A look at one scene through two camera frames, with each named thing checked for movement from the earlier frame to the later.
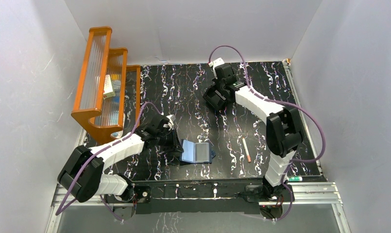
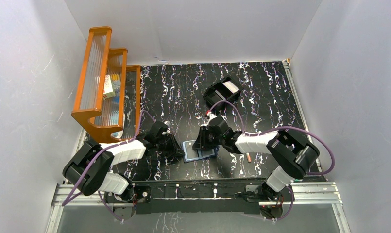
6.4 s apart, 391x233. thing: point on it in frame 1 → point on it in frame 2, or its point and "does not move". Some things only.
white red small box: x=108 y=92 does not move
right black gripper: x=216 y=81 → x=201 y=143
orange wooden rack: x=106 y=118 does not move
